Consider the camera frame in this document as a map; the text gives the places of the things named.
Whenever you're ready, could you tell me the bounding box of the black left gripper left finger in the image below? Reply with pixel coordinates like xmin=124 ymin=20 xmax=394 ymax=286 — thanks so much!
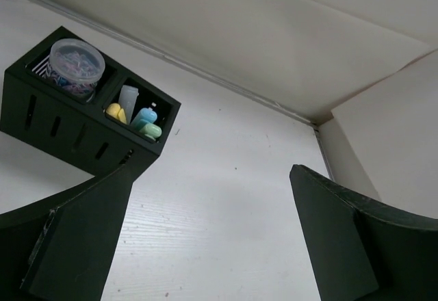
xmin=1 ymin=166 xmax=133 ymax=300

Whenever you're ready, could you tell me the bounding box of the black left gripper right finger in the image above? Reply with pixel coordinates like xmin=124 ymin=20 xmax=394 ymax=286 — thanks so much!
xmin=289 ymin=165 xmax=437 ymax=300

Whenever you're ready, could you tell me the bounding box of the green highlighter pen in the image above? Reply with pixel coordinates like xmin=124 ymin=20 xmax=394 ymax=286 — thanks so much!
xmin=139 ymin=123 xmax=162 ymax=141

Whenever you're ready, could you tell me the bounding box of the yellow highlighter pen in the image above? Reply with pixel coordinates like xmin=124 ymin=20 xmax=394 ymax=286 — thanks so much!
xmin=105 ymin=103 xmax=127 ymax=124

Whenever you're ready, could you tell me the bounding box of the blue highlighter pen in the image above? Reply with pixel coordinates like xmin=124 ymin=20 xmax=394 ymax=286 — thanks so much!
xmin=131 ymin=108 xmax=157 ymax=130

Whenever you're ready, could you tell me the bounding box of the orange capped lead case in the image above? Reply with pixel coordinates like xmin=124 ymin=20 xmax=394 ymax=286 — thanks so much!
xmin=118 ymin=85 xmax=139 ymax=124

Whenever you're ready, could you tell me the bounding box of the clear jar of paper clips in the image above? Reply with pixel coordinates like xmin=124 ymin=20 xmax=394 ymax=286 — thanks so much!
xmin=45 ymin=38 xmax=105 ymax=99

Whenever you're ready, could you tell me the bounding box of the black slotted organizer box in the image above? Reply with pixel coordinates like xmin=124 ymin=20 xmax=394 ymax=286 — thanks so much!
xmin=1 ymin=27 xmax=181 ymax=179

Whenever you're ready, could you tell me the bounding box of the aluminium rail at table edge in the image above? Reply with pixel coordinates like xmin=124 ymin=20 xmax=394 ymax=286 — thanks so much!
xmin=29 ymin=0 xmax=334 ymax=179

